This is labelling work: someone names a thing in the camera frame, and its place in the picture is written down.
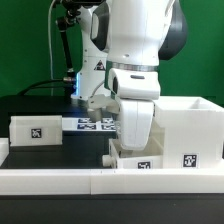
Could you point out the white drawer box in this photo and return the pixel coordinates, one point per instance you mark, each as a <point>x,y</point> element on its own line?
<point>35,130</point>
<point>149,158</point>

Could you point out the white left border rail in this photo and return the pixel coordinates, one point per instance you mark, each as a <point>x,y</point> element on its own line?
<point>4,149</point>

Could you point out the white rear drawer box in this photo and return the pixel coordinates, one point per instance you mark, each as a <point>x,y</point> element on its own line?
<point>35,130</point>

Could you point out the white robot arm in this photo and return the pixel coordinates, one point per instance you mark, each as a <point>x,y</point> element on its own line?
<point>123,43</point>

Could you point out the white front drawer box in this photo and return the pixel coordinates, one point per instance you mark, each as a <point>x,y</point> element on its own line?
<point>149,158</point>

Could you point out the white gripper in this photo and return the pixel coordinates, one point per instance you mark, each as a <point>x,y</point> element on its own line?
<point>134,94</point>

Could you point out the white drawer cabinet frame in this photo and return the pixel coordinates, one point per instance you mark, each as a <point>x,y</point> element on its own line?
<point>190,132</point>

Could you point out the white front border rail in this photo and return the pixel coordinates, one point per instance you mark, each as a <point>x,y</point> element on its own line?
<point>109,181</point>

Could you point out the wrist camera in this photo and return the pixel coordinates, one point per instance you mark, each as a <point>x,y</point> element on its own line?
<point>96,103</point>

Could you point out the white border rail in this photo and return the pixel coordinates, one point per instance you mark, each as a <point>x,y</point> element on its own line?
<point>4,149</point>
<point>109,181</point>

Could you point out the white marker sheet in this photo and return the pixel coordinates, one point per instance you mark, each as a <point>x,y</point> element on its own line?
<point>86,124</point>

